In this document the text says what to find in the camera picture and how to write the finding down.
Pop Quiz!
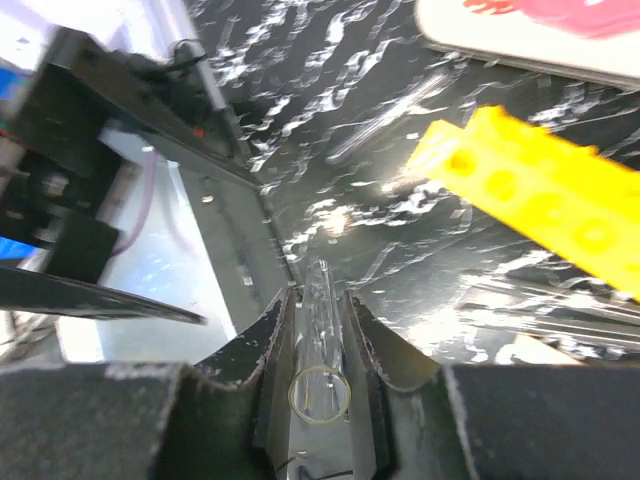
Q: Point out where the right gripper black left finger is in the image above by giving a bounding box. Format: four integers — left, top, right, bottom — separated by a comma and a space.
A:
1, 289, 296, 479

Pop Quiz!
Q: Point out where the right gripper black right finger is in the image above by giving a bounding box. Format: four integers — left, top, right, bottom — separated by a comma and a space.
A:
342, 291, 639, 479

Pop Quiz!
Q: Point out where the clear glass test tube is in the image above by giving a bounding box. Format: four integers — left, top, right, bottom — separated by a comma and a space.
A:
288, 259, 351, 425
326, 73, 447, 165

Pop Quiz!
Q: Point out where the yellow plastic test tube rack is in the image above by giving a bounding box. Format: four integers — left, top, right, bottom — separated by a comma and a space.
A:
406, 106, 639, 298

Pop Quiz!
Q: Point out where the white strawberry serving tray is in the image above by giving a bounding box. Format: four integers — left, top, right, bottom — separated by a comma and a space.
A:
414, 1, 639, 90

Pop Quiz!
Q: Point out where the pink polka dot plate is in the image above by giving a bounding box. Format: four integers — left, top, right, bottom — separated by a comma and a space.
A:
462, 0, 640, 39

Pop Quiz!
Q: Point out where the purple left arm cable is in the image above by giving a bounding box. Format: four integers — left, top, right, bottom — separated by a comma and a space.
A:
111, 147, 161, 256

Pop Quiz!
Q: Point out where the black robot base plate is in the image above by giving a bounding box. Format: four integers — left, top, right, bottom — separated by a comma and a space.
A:
44, 27, 301, 301

